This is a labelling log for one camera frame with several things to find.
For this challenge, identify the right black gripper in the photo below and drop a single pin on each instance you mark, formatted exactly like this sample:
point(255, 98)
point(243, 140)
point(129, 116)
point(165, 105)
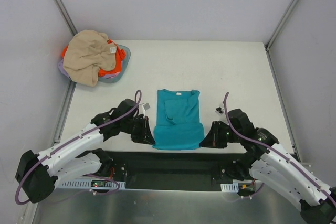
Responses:
point(217, 135)

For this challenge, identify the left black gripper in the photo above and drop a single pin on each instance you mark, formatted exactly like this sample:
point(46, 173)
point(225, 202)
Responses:
point(140, 130)

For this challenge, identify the teal t-shirt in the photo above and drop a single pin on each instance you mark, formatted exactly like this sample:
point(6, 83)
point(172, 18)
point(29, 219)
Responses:
point(178, 125)

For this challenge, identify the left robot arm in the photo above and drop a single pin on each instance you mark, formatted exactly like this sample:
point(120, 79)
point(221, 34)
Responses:
point(40, 174)

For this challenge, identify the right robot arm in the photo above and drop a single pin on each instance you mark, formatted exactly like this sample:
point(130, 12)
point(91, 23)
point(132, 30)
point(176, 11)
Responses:
point(266, 160)

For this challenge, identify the blue-grey plastic basket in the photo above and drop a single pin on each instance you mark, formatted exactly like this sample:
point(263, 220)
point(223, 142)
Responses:
point(125, 63)

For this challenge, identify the orange t-shirt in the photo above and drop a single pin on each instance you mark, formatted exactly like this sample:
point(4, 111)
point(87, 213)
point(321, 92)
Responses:
point(120, 58)

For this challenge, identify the beige t-shirt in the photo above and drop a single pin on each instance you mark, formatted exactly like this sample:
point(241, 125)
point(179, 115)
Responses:
point(88, 52)

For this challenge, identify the lavender t-shirt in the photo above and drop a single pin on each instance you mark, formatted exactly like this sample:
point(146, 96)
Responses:
point(109, 78)

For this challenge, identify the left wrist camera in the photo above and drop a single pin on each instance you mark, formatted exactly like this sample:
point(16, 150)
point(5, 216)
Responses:
point(144, 107)

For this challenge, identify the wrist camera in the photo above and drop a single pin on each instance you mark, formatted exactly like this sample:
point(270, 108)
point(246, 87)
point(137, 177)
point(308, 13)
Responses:
point(220, 110)
point(144, 107)

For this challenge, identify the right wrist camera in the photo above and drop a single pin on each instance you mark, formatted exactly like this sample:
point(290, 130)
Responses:
point(220, 110)

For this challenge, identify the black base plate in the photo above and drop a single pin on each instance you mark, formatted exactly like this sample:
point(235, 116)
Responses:
point(170, 171)

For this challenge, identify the right slotted cable duct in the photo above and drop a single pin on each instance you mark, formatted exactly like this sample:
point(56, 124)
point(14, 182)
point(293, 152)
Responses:
point(230, 188)

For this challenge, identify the slotted cable duct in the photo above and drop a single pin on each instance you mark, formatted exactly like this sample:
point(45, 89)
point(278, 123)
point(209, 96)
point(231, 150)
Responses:
point(87, 183)
point(230, 188)

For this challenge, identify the left slotted cable duct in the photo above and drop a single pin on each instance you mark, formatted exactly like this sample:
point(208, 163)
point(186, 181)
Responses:
point(87, 183)

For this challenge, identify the left corner aluminium post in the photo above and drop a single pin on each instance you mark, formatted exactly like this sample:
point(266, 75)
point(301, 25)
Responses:
point(62, 8)

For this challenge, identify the corner aluminium post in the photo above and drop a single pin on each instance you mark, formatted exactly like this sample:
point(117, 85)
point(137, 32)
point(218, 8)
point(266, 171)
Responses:
point(281, 24)
point(62, 8)

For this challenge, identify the right corner aluminium post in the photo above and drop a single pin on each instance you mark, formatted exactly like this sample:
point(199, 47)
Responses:
point(281, 24)

